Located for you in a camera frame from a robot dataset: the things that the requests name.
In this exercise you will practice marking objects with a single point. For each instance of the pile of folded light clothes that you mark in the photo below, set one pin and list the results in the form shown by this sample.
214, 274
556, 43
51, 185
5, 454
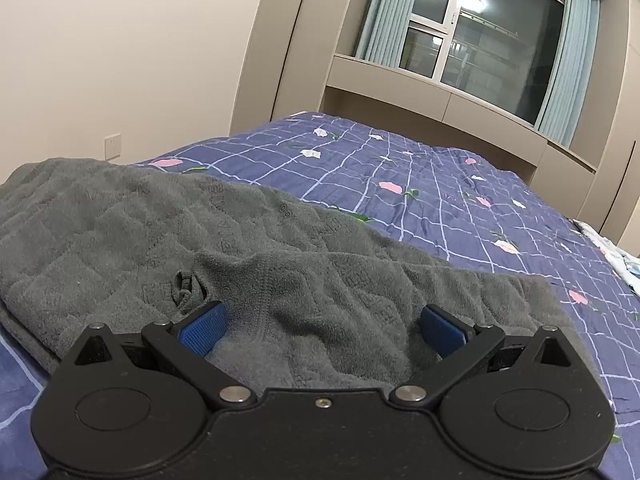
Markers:
622, 260

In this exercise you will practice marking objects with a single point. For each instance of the grey fleece pants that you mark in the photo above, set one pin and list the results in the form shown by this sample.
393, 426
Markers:
300, 285

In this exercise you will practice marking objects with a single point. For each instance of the light blue curtain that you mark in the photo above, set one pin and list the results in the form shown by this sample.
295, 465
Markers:
387, 15
570, 65

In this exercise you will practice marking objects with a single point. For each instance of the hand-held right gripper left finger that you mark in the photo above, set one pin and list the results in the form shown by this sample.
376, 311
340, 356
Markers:
202, 332

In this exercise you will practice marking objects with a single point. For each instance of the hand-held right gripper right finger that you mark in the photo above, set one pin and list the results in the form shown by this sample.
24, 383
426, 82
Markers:
442, 332

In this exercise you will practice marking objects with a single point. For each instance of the beige wardrobe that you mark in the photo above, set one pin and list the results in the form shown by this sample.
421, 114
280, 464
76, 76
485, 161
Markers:
280, 45
617, 160

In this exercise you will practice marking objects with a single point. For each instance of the beige window cabinet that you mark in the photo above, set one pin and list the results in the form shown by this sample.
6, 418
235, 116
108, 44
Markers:
450, 105

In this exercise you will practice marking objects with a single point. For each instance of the white wall socket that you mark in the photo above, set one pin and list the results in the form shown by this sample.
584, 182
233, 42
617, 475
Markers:
113, 145

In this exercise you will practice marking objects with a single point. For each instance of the blue floral checked quilt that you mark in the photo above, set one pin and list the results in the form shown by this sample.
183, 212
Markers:
425, 190

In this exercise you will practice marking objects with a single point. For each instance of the window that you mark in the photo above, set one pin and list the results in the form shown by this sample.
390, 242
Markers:
500, 35

